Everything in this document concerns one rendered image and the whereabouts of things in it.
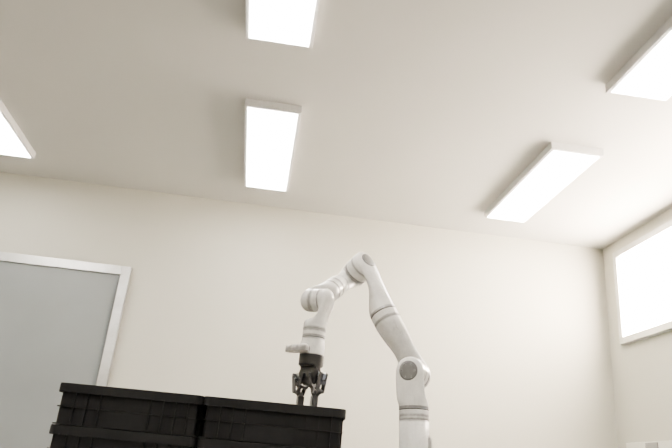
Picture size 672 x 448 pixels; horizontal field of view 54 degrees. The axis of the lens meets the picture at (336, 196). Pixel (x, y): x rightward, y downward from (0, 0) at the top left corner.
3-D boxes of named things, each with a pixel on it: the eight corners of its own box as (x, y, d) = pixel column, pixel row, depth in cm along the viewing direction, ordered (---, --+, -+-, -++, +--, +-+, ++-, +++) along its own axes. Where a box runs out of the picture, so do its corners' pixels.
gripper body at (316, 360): (330, 354, 199) (327, 386, 195) (312, 356, 204) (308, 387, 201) (311, 350, 194) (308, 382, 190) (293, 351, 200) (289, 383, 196)
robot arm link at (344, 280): (312, 289, 217) (327, 273, 213) (346, 265, 240) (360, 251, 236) (330, 310, 215) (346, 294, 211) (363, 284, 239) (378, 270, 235)
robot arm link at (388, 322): (400, 310, 225) (390, 303, 217) (438, 381, 210) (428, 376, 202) (378, 325, 226) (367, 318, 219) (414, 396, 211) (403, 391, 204)
